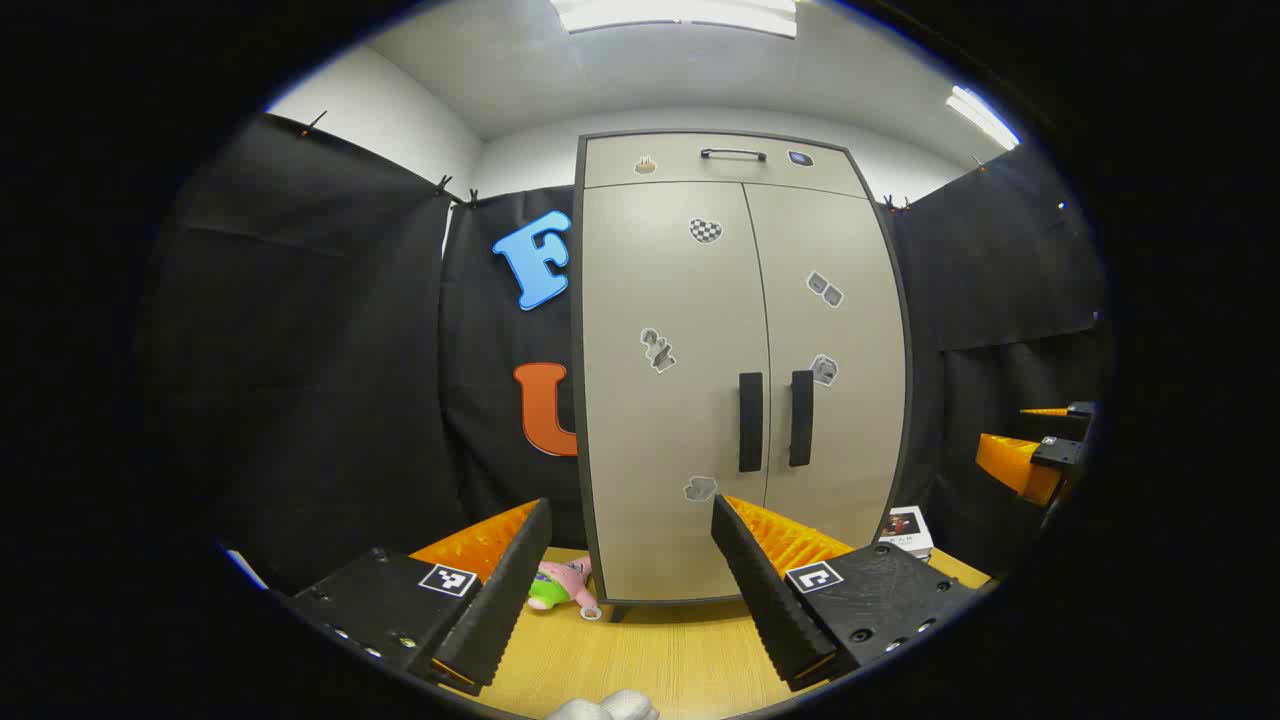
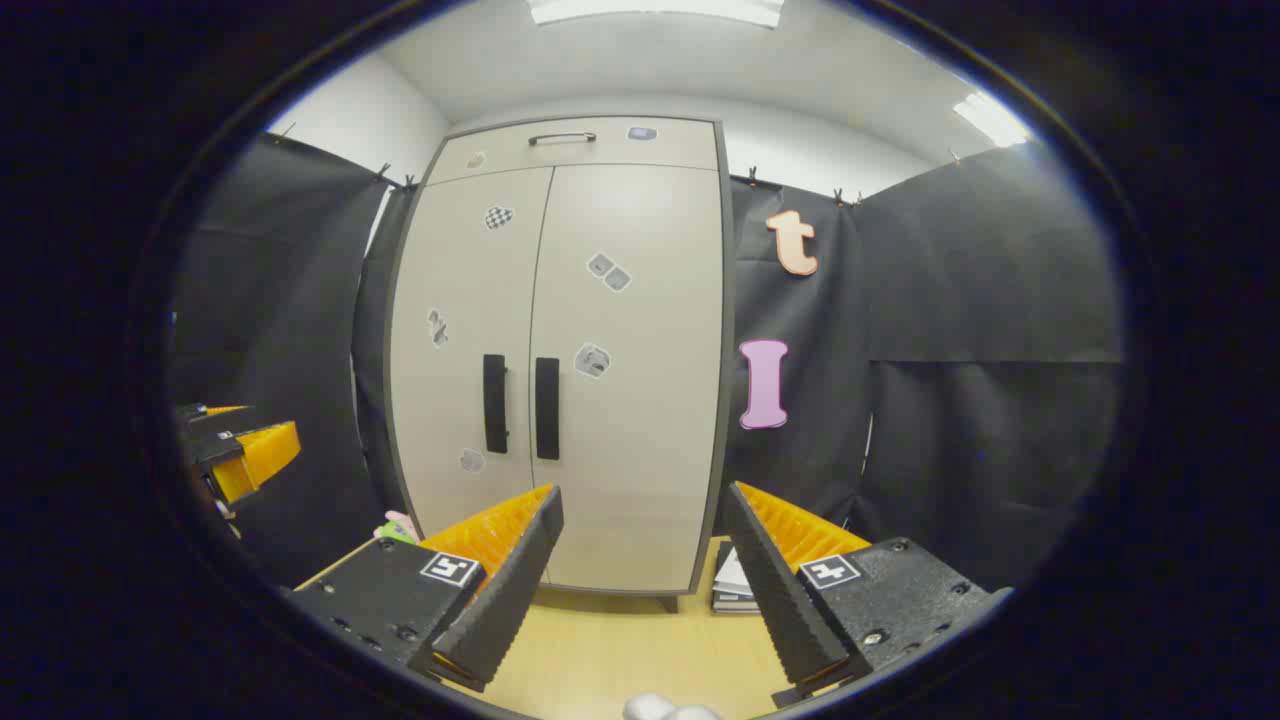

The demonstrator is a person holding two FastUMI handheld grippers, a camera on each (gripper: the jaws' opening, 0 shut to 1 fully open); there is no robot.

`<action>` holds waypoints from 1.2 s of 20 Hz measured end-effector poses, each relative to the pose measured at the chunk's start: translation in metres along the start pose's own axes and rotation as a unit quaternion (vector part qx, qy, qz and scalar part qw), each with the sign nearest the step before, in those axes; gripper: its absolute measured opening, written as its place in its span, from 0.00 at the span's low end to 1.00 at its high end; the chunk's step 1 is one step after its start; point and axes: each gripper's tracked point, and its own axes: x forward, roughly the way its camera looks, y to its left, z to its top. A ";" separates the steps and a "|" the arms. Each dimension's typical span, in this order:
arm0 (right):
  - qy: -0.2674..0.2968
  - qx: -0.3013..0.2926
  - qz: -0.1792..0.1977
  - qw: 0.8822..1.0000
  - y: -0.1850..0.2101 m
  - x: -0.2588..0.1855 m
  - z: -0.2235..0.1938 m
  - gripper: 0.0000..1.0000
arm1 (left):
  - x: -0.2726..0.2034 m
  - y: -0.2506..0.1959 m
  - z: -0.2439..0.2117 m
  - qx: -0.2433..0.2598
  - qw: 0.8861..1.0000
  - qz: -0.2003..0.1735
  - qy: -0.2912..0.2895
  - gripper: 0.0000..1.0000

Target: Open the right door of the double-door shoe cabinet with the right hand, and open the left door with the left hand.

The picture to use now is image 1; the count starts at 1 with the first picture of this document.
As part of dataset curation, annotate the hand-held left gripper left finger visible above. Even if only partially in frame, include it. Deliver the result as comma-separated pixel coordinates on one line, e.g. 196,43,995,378
285,497,553,698

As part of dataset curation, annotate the beige double-door shoe cabinet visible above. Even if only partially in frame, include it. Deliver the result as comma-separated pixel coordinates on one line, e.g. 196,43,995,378
572,130,913,621

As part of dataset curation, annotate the wide ceiling light panel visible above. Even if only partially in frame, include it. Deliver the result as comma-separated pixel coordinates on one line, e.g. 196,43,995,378
548,0,799,39

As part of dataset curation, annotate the pink plush toy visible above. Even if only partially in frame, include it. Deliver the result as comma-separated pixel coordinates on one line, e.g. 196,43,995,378
527,557,603,621

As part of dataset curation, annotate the small white printed box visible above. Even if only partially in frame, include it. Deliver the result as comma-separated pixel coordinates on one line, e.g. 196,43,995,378
878,506,935,561

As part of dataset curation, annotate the narrow ceiling light panel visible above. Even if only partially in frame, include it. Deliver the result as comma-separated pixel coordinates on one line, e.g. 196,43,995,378
945,85,1021,151

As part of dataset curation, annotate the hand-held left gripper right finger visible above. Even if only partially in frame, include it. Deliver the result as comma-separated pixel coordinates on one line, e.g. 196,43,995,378
711,493,981,693

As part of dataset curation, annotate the black backdrop cloth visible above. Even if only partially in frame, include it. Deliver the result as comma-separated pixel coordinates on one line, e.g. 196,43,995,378
140,112,1113,601

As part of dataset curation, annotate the beige shoe cabinet door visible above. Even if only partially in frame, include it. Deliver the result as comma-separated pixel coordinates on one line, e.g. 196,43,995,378
742,183,909,549
580,180,773,604

